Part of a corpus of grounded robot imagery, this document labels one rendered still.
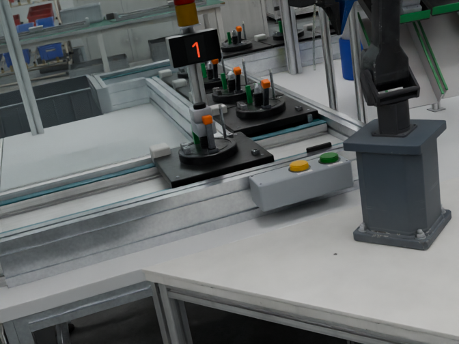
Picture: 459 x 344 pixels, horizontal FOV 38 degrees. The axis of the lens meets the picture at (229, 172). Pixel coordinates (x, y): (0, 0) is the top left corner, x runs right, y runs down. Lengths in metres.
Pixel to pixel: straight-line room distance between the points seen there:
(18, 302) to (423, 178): 0.79
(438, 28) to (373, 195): 0.69
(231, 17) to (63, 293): 7.80
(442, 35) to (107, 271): 1.03
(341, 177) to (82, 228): 0.55
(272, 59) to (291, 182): 1.50
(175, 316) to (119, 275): 0.15
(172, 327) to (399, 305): 0.51
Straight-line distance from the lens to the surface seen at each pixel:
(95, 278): 1.35
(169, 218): 1.40
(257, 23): 9.05
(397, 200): 1.24
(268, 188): 1.36
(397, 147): 1.19
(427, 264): 1.21
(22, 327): 1.38
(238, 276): 1.24
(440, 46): 1.79
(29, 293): 1.37
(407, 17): 1.62
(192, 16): 1.61
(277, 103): 1.85
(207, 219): 1.43
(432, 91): 1.69
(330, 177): 1.41
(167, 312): 1.39
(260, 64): 2.82
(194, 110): 1.53
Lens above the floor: 1.45
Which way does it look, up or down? 20 degrees down
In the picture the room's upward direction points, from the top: 10 degrees counter-clockwise
